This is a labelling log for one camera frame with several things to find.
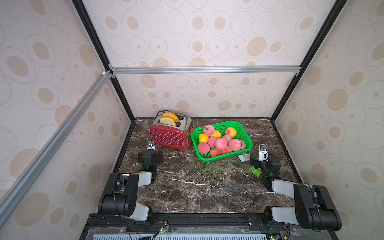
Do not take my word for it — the pink peach with stem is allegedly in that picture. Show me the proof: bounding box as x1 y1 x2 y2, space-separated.
198 143 211 155

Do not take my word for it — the black aluminium frame post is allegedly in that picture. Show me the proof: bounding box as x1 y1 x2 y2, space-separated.
72 0 135 122

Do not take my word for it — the red polka dot toaster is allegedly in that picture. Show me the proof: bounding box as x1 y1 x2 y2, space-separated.
146 110 194 150

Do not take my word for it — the black frame post right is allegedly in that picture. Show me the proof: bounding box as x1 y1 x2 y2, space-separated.
271 0 347 123

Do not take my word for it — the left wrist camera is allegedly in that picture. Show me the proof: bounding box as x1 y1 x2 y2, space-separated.
147 141 156 151

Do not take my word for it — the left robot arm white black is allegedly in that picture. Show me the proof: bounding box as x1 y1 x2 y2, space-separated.
98 149 163 221

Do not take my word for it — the bread slice in toaster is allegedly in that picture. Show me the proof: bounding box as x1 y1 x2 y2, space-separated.
160 117 177 127
162 112 179 121

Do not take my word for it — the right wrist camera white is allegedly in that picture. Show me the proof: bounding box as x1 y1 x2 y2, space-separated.
259 145 268 162

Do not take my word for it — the green plastic basket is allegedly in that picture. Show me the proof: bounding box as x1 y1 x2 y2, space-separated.
191 121 253 163

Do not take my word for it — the yellow orange peach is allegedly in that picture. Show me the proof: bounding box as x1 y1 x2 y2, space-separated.
225 127 237 139

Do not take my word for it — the pink peach with leaf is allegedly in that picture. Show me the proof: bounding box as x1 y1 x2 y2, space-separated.
203 125 215 137

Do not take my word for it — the white drycake snack packet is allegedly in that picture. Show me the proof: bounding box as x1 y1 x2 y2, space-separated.
238 154 251 163

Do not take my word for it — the diagonal aluminium bar left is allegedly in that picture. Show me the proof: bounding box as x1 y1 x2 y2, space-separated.
1 70 113 227

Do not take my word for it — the green snack packet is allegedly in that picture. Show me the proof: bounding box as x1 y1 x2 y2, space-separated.
249 166 262 178

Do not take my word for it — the horizontal aluminium bar back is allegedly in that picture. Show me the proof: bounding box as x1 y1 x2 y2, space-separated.
112 66 301 75

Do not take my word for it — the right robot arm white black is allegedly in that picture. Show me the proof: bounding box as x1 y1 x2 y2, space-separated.
250 153 342 231

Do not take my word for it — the black front rail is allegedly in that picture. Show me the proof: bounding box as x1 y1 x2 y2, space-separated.
80 213 338 240

